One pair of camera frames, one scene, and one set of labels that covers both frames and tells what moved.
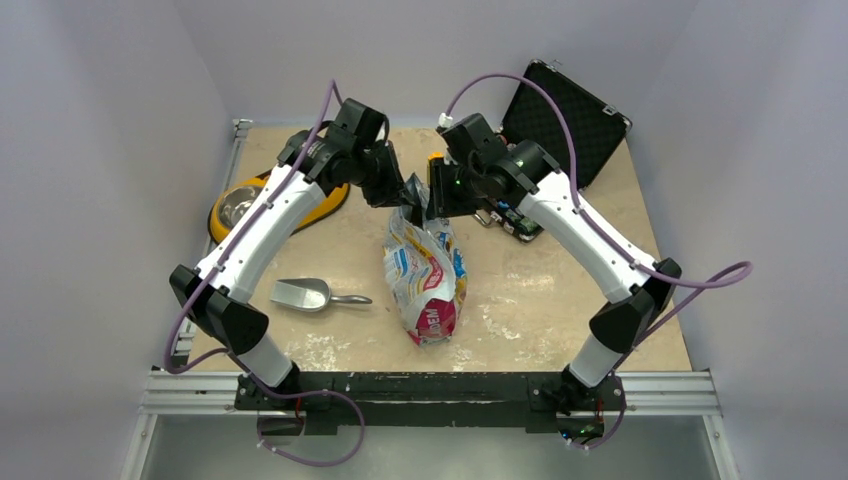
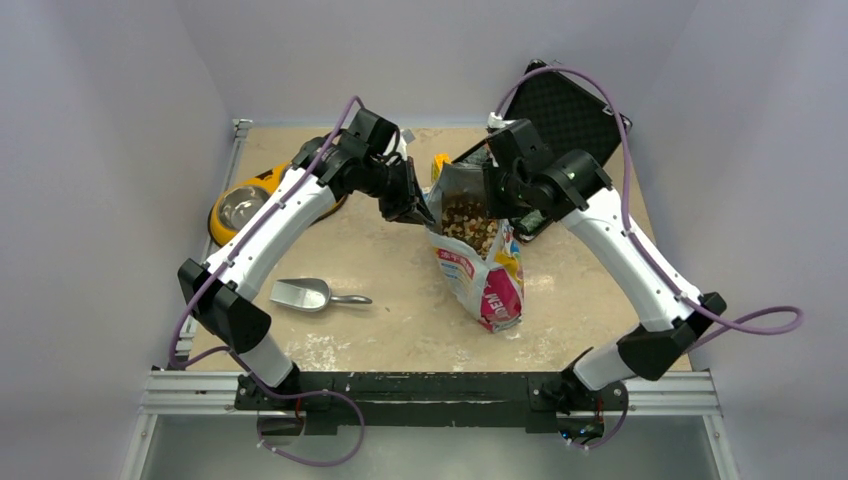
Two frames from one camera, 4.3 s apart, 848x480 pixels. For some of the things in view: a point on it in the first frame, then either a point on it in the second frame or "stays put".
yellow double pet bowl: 235,197 stays put
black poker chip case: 595,127 stays put
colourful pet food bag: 426,271 to 480,255
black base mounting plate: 332,399 stays put
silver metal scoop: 308,295 stays put
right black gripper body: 454,192 to 504,195
